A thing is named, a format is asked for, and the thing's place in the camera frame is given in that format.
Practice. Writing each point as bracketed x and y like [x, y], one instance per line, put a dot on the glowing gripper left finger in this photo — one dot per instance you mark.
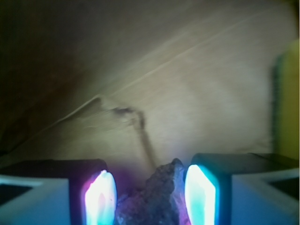
[57, 192]

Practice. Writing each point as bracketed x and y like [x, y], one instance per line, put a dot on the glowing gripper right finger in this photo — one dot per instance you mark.
[242, 189]

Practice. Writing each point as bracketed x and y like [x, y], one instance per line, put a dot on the dark brown rock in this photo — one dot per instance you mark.
[160, 202]

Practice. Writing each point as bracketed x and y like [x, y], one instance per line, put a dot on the brown paper bag container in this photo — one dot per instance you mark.
[139, 82]

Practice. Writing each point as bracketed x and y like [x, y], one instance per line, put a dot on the yellow sponge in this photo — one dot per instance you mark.
[286, 102]

